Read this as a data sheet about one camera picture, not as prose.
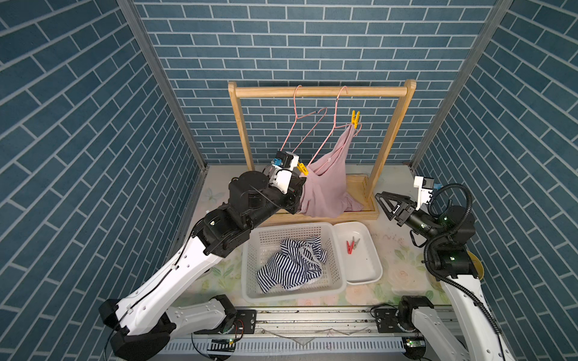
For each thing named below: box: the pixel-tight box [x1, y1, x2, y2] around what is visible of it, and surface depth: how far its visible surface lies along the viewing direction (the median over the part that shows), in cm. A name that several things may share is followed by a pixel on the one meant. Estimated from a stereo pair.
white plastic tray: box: [333, 221, 384, 286], surface depth 91 cm
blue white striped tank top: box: [255, 236, 329, 294], surface depth 82 cm
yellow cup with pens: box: [466, 249, 484, 281], surface depth 75 cm
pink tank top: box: [298, 125, 364, 219], surface depth 73 cm
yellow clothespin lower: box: [296, 162, 310, 176], surface depth 56 cm
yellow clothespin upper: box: [351, 109, 361, 129], surface depth 71 cm
